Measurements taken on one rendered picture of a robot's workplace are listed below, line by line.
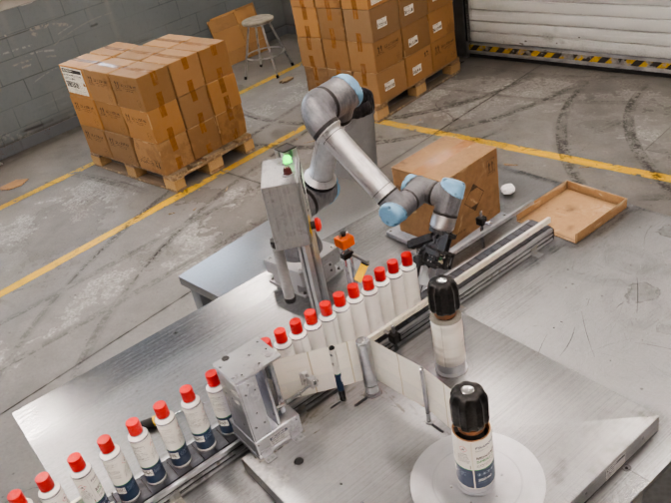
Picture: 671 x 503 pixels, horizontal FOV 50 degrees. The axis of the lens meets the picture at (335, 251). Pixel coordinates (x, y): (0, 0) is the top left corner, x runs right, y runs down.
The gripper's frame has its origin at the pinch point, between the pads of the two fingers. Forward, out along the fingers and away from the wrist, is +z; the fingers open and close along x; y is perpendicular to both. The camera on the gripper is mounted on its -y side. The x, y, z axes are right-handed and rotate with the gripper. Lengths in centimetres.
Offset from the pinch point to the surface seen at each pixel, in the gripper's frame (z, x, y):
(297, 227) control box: -17, -53, 0
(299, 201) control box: -24, -56, 1
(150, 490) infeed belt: 54, -82, 3
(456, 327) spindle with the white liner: -1.4, -19.6, 32.6
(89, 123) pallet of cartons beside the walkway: 24, 58, -425
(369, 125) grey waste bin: -32, 154, -207
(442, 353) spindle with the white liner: 7.4, -18.7, 30.0
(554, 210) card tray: -29, 70, -6
